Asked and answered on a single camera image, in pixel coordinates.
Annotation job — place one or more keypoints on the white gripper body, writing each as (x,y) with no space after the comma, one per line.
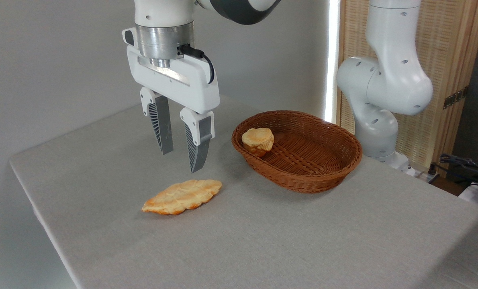
(182,86)

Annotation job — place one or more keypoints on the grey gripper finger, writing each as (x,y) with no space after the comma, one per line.
(201,144)
(164,128)

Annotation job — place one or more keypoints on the small round bread roll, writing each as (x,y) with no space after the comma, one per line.
(258,139)

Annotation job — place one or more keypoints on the grey tablecloth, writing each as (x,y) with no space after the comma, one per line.
(263,241)

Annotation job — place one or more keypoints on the wooden folding screen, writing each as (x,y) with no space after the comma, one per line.
(448,44)

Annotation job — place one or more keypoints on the leaf-shaped bread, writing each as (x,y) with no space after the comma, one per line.
(182,196)

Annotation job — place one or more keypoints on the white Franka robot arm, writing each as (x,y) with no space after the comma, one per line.
(391,80)

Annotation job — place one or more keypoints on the white power strip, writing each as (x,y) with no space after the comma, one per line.
(421,174)

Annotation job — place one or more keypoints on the brown wicker basket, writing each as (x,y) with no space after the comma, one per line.
(303,168)

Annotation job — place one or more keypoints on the metal screen hinge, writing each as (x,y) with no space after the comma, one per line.
(456,97)

